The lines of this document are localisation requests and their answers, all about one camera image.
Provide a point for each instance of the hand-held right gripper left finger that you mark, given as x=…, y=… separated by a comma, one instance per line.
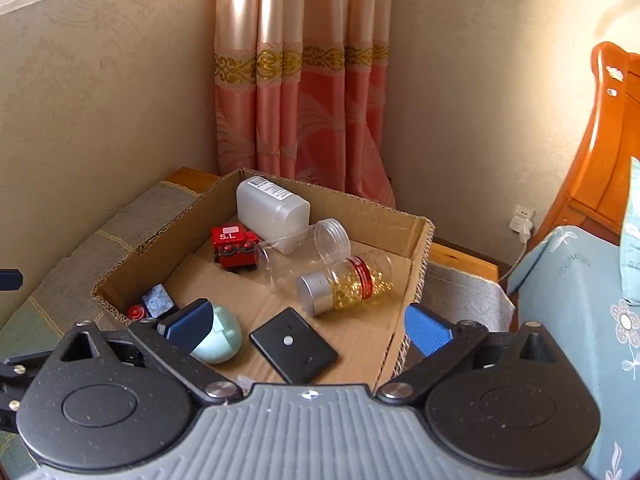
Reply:
x=190, y=320

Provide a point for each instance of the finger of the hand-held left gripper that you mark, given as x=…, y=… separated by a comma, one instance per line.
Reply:
x=20, y=367
x=10, y=280

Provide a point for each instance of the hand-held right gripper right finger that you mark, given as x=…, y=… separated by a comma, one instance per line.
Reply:
x=425, y=325

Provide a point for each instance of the grey blue toy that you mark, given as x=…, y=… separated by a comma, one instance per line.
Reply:
x=156, y=300

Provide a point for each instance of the mint green egg-shaped container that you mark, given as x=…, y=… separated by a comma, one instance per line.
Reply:
x=225, y=340

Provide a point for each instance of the cardboard box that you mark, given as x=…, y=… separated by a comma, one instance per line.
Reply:
x=350, y=330

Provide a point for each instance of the golden capsule bottle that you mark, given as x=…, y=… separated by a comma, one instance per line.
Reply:
x=350, y=285

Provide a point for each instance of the red toy car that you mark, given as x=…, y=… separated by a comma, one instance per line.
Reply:
x=232, y=245

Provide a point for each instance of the black case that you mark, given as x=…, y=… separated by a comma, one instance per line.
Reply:
x=295, y=345

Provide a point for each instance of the small red toy piece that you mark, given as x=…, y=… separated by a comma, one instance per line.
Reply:
x=135, y=312

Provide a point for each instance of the white plastic container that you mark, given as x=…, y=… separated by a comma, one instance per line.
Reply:
x=265, y=210

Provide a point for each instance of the clear plastic jar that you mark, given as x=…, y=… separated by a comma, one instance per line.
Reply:
x=310, y=250

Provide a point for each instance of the light blue bed sheet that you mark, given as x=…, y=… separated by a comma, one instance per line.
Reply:
x=575, y=310

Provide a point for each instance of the light blue pillow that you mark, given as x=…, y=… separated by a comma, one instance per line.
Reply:
x=632, y=235

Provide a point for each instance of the wooden bed headboard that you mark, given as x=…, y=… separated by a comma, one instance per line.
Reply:
x=590, y=160

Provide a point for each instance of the pink patterned curtain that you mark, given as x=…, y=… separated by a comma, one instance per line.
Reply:
x=300, y=110

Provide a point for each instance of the white charger in wall socket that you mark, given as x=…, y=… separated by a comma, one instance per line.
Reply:
x=520, y=220

